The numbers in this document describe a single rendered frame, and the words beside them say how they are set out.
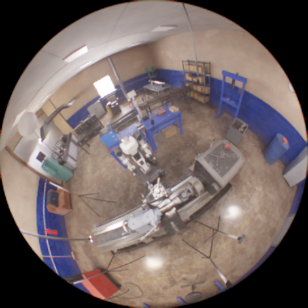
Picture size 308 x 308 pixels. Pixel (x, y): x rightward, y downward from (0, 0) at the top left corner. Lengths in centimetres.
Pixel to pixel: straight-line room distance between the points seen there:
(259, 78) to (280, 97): 84
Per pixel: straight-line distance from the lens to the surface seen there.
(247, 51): 399
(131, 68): 755
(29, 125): 368
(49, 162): 468
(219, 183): 124
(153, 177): 249
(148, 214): 134
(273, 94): 389
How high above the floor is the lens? 244
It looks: 53 degrees down
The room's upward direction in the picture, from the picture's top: 24 degrees counter-clockwise
